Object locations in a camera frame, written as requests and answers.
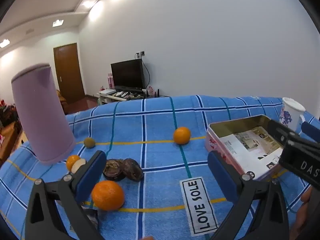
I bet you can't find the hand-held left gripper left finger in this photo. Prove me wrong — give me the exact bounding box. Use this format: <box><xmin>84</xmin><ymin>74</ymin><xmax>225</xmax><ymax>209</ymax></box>
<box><xmin>25</xmin><ymin>150</ymin><xmax>108</xmax><ymax>240</ymax></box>

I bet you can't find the black power cable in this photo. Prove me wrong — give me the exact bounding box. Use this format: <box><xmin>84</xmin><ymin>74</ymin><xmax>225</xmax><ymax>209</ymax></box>
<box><xmin>142</xmin><ymin>57</ymin><xmax>152</xmax><ymax>88</ymax></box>

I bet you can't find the printed paper leaflet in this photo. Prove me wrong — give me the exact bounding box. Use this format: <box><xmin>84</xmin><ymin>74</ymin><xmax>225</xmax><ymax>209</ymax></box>
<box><xmin>224</xmin><ymin>126</ymin><xmax>284</xmax><ymax>175</ymax></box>

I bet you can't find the white television stand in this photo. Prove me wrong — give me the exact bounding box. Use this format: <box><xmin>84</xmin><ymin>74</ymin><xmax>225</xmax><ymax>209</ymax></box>
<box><xmin>97</xmin><ymin>90</ymin><xmax>160</xmax><ymax>105</ymax></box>

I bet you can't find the black television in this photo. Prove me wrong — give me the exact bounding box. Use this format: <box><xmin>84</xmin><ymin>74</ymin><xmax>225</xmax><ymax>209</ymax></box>
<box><xmin>111</xmin><ymin>59</ymin><xmax>146</xmax><ymax>89</ymax></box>

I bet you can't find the small olive-brown round fruit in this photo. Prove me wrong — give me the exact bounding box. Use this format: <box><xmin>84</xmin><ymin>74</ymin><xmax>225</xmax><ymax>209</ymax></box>
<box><xmin>83</xmin><ymin>137</ymin><xmax>96</xmax><ymax>149</ymax></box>

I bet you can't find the large orange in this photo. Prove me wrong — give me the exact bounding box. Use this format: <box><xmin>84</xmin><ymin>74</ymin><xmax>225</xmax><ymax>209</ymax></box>
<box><xmin>91</xmin><ymin>180</ymin><xmax>125</xmax><ymax>211</ymax></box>

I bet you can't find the blue checkered blanket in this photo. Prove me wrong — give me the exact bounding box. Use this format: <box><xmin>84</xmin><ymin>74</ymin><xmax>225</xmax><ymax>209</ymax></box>
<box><xmin>0</xmin><ymin>94</ymin><xmax>320</xmax><ymax>240</ymax></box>

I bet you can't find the pink metal tin box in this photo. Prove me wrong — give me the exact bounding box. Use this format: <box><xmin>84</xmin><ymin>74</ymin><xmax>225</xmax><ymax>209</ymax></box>
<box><xmin>204</xmin><ymin>114</ymin><xmax>288</xmax><ymax>182</ymax></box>

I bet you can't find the brown leather sofa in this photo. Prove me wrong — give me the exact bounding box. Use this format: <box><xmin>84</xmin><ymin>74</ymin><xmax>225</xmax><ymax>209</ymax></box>
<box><xmin>56</xmin><ymin>90</ymin><xmax>69</xmax><ymax>114</ymax></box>

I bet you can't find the white floral mug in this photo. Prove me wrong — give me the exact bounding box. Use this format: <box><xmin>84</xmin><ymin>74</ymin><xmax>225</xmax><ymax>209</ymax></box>
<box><xmin>279</xmin><ymin>97</ymin><xmax>306</xmax><ymax>133</ymax></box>

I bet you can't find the dark wrinkled passion fruit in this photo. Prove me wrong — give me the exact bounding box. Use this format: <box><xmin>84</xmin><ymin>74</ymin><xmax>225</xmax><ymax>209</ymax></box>
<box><xmin>122</xmin><ymin>158</ymin><xmax>144</xmax><ymax>181</ymax></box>
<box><xmin>103</xmin><ymin>159</ymin><xmax>127</xmax><ymax>181</ymax></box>

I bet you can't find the person's right hand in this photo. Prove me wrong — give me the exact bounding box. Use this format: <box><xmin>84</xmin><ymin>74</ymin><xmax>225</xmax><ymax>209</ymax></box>
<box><xmin>290</xmin><ymin>187</ymin><xmax>314</xmax><ymax>240</ymax></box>

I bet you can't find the purple cylindrical bottle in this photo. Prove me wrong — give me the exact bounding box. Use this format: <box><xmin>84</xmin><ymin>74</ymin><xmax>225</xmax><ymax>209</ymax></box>
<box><xmin>11</xmin><ymin>64</ymin><xmax>77</xmax><ymax>165</ymax></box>

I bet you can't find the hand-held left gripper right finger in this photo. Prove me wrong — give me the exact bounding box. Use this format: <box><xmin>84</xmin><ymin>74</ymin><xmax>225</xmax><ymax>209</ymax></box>
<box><xmin>207</xmin><ymin>151</ymin><xmax>290</xmax><ymax>240</ymax></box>

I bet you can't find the wooden side cabinet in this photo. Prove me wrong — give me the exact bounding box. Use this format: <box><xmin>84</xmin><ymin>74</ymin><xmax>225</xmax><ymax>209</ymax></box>
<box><xmin>0</xmin><ymin>120</ymin><xmax>25</xmax><ymax>165</ymax></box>

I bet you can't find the small orange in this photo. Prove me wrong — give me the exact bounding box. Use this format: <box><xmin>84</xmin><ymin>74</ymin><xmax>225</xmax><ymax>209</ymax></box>
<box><xmin>66</xmin><ymin>155</ymin><xmax>81</xmax><ymax>171</ymax></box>

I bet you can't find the brown wooden door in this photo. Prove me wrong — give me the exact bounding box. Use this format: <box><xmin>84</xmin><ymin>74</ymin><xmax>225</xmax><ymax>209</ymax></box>
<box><xmin>53</xmin><ymin>43</ymin><xmax>85</xmax><ymax>104</ymax></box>

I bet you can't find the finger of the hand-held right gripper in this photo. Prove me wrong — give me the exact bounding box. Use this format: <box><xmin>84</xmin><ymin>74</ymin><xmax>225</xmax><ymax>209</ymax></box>
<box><xmin>301</xmin><ymin>122</ymin><xmax>320</xmax><ymax>144</ymax></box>
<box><xmin>267</xmin><ymin>119</ymin><xmax>300</xmax><ymax>147</ymax></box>

